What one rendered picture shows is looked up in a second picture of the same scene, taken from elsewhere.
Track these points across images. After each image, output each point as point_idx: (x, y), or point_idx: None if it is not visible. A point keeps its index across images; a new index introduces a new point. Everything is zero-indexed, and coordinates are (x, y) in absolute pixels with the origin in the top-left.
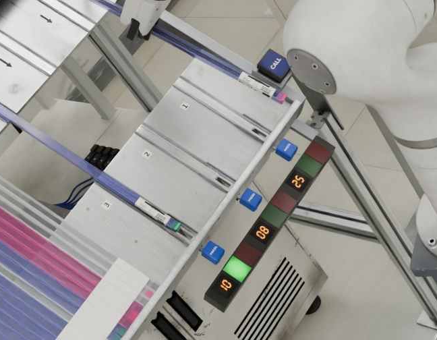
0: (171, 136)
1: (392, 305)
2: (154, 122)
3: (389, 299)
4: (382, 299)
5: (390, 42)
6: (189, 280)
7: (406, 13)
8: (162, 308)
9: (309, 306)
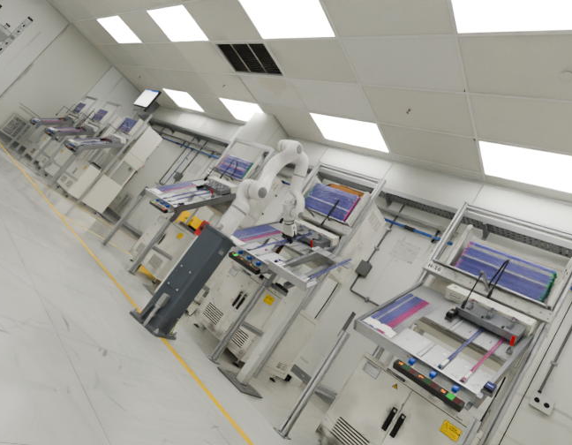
0: (268, 253)
1: (222, 363)
2: (273, 252)
3: (225, 365)
4: (226, 365)
5: (243, 183)
6: (247, 301)
7: (246, 183)
8: (242, 295)
9: (233, 353)
